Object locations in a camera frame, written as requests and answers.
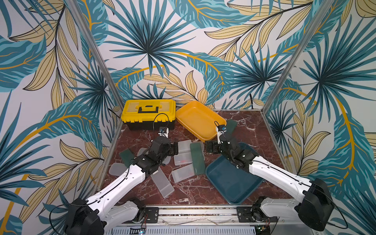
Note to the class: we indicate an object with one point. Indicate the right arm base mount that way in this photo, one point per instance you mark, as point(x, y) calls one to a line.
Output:
point(245, 214)

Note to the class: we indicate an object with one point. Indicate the right aluminium frame post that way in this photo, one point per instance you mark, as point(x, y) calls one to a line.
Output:
point(316, 20)

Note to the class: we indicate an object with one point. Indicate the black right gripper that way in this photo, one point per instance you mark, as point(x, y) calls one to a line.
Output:
point(216, 147)

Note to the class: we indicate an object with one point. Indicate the clear pencil case pink inside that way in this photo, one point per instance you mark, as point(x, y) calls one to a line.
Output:
point(183, 159)

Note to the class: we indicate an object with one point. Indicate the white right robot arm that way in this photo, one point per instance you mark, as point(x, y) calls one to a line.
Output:
point(311, 200)

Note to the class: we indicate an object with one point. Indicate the teal plastic tray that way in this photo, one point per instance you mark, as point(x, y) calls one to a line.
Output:
point(235, 185)

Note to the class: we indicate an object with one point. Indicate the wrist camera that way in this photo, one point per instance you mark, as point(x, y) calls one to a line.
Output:
point(163, 132)
point(221, 129)

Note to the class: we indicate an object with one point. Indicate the left aluminium frame post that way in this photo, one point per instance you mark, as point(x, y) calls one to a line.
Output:
point(84, 27)

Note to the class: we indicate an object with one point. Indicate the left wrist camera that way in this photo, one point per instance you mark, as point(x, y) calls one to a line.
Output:
point(163, 132)

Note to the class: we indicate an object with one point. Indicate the yellow black toolbox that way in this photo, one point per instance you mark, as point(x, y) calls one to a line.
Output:
point(149, 114)

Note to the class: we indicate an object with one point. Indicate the aluminium front rail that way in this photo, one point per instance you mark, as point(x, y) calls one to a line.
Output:
point(198, 220)

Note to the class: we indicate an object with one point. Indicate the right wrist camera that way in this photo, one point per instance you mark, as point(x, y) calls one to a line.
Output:
point(221, 129)

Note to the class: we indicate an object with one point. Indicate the clear pencil case far left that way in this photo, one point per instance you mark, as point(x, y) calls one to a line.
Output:
point(117, 169)

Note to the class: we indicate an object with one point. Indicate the yellow plastic tray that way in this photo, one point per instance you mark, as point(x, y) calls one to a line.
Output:
point(199, 120)

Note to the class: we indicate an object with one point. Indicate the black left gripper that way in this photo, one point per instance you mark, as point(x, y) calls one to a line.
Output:
point(173, 149)

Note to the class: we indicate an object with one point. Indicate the green pencil case back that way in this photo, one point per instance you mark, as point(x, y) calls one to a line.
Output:
point(231, 126)

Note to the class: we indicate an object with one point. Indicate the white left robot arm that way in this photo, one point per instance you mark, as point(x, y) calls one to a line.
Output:
point(99, 213)

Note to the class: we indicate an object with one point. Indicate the clear pencil case labelled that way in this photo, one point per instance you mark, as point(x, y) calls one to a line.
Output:
point(162, 183)

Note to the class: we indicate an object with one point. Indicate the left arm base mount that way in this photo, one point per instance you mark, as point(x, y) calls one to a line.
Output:
point(149, 215)

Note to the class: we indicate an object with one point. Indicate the green pencil case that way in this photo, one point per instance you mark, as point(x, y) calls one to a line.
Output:
point(231, 126)
point(197, 158)
point(127, 157)

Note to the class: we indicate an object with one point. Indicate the aluminium frame post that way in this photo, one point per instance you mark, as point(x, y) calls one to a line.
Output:
point(316, 20)
point(84, 27)

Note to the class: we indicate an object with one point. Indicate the clear pencil case lower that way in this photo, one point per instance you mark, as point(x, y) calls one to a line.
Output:
point(183, 173)

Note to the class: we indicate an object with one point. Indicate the clear pencil case top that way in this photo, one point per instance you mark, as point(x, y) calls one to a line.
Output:
point(184, 146)

